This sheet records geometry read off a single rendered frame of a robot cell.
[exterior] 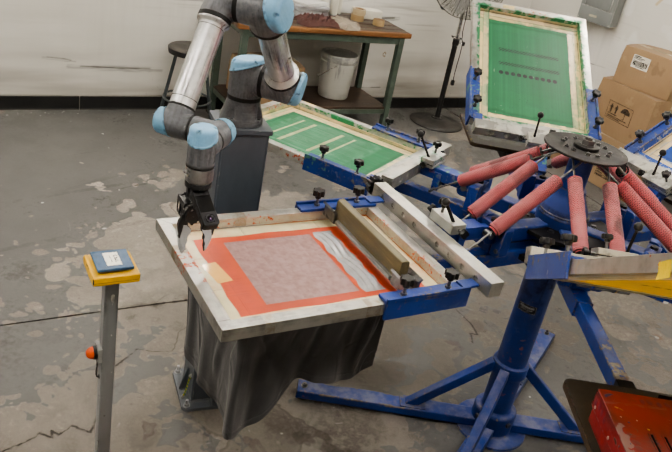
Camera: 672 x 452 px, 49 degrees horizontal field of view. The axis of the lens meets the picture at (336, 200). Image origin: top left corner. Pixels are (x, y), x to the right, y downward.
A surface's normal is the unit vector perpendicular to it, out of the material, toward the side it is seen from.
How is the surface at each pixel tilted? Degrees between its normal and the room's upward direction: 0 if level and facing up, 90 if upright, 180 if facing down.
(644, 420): 0
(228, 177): 90
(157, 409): 0
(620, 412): 0
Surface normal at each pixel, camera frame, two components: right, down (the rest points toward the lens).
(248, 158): 0.35, 0.46
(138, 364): 0.18, -0.89
